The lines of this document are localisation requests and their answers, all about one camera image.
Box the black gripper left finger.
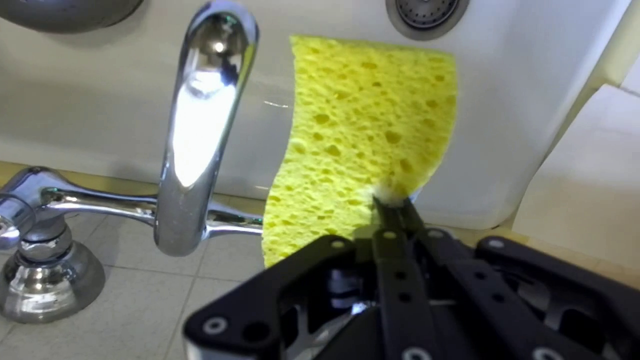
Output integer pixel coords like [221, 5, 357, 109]
[180, 195, 417, 360]

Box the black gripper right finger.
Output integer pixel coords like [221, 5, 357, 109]
[387, 194, 640, 360]

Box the yellow sponge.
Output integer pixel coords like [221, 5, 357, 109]
[260, 34, 460, 269]

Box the white sink basin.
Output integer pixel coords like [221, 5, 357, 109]
[0, 0, 634, 231]

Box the metal sink drain strainer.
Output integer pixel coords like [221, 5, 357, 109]
[384, 0, 472, 41]

